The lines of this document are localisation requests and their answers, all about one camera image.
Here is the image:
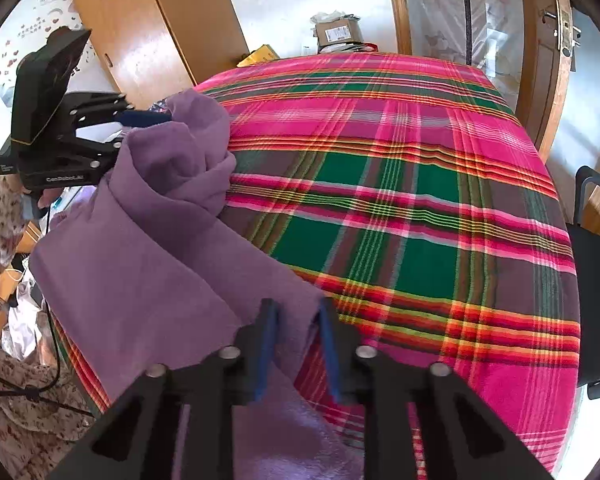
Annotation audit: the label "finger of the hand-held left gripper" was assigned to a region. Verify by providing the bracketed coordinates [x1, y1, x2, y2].
[72, 129, 127, 171]
[62, 91, 174, 130]

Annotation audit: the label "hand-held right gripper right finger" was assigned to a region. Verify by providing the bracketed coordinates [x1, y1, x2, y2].
[319, 297, 553, 480]

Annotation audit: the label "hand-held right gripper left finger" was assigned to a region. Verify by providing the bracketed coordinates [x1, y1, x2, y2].
[47, 298, 281, 480]

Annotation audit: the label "purple fleece pants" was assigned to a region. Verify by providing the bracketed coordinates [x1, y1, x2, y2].
[29, 89, 366, 480]

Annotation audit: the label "person's left forearm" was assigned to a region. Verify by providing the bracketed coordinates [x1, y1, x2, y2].
[0, 169, 33, 318]

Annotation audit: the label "wooden wardrobe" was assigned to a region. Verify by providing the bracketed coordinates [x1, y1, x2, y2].
[66, 0, 251, 111]

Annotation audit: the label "yellow box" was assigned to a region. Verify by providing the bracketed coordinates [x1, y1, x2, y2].
[236, 44, 281, 68]

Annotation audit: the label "pink plaid blanket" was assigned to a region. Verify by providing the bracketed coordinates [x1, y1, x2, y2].
[50, 51, 581, 480]

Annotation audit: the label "cardboard box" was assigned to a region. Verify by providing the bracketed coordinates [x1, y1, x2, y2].
[314, 16, 363, 51]

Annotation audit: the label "crumpled white plastic bag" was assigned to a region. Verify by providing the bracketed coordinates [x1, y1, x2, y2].
[310, 10, 361, 24]

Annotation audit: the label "person's floral clothing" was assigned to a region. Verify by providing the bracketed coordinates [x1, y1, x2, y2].
[0, 342, 118, 480]

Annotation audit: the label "black mesh office chair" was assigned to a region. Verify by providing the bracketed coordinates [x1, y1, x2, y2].
[562, 165, 600, 401]

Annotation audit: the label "clear plastic door curtain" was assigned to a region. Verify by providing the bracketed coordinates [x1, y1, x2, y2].
[397, 0, 523, 96]

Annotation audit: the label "wooden door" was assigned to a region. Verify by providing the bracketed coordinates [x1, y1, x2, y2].
[515, 0, 573, 161]

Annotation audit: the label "cartoon wall sticker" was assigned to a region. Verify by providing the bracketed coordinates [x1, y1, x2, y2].
[0, 0, 81, 91]

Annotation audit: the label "black cable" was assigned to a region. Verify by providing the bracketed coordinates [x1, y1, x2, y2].
[0, 210, 98, 418]

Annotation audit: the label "wooden door frame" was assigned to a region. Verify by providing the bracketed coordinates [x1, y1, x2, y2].
[382, 0, 413, 56]

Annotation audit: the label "metal door lock handle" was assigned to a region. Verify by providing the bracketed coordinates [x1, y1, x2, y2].
[539, 0, 583, 58]

